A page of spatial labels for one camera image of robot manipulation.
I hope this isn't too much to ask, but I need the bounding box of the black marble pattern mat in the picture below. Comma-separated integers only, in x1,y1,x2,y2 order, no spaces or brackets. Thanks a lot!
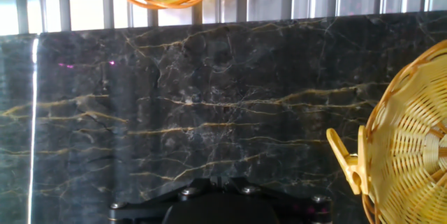
0,10,447,224

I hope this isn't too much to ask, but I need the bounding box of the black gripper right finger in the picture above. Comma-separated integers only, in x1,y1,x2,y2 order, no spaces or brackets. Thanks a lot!
223,176,332,224

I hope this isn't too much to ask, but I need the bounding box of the yellow plastic clothespin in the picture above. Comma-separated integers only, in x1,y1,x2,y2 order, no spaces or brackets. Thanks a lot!
325,125,372,196

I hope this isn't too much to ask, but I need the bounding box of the round yellow wicker basket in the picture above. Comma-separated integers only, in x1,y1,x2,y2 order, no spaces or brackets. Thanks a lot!
361,39,447,224

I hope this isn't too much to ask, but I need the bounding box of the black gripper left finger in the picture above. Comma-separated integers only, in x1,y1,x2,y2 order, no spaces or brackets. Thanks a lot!
108,177,219,224

